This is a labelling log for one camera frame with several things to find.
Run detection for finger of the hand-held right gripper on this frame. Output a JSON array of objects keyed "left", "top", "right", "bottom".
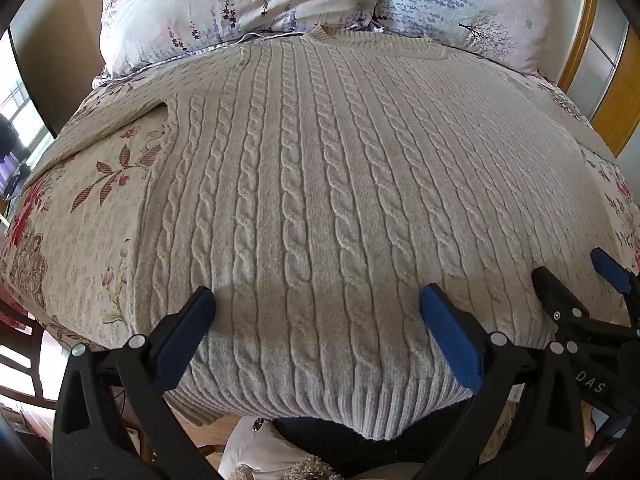
[
  {"left": 590, "top": 247, "right": 640, "bottom": 311},
  {"left": 531, "top": 266, "right": 640, "bottom": 348}
]

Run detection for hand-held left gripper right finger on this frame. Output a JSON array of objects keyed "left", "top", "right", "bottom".
[{"left": 419, "top": 282, "right": 586, "bottom": 480}]

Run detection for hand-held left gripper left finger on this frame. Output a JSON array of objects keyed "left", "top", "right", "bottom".
[{"left": 51, "top": 286, "right": 223, "bottom": 480}]

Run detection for cream cable-knit sweater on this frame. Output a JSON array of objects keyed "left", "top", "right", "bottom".
[{"left": 30, "top": 25, "right": 626, "bottom": 442}]

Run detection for person's right hand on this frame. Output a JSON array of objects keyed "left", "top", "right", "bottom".
[{"left": 583, "top": 407, "right": 603, "bottom": 456}]

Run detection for white fleece jacket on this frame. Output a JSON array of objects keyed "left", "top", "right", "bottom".
[{"left": 219, "top": 414, "right": 351, "bottom": 480}]

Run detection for floral bed sheet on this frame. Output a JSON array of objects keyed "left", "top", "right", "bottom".
[{"left": 0, "top": 72, "right": 640, "bottom": 361}]

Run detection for wooden chair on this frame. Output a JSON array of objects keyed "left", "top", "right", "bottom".
[{"left": 0, "top": 285, "right": 63, "bottom": 413}]

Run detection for dark pants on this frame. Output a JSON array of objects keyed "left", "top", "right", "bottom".
[{"left": 272, "top": 407, "right": 453, "bottom": 480}]

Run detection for wooden wardrobe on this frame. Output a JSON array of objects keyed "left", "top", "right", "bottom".
[{"left": 556, "top": 0, "right": 640, "bottom": 159}]

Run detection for window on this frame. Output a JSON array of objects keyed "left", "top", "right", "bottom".
[{"left": 0, "top": 82, "right": 51, "bottom": 206}]

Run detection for pink pillow with tree print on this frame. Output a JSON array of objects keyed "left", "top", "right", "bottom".
[{"left": 374, "top": 0, "right": 567, "bottom": 80}]

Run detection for white pillow with purple flowers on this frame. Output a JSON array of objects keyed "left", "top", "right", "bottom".
[{"left": 97, "top": 0, "right": 382, "bottom": 80}]

